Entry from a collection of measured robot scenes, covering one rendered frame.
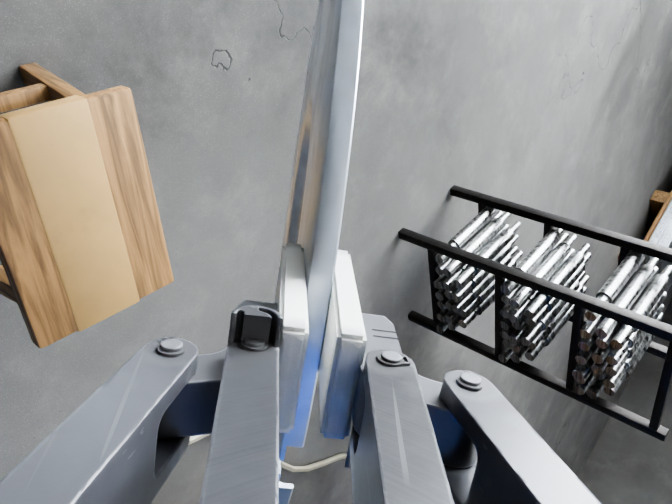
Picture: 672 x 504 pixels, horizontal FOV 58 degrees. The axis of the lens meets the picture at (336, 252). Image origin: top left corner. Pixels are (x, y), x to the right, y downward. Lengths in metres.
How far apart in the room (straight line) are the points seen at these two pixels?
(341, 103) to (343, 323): 0.07
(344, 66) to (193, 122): 1.25
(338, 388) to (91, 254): 0.85
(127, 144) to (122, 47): 0.39
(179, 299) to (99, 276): 0.57
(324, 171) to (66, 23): 1.11
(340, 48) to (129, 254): 0.85
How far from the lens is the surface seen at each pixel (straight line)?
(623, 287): 2.07
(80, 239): 0.97
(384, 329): 0.18
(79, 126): 0.93
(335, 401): 0.16
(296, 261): 0.19
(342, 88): 0.19
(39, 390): 1.47
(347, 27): 0.20
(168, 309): 1.55
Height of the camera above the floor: 1.16
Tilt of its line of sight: 37 degrees down
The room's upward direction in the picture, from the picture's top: 113 degrees clockwise
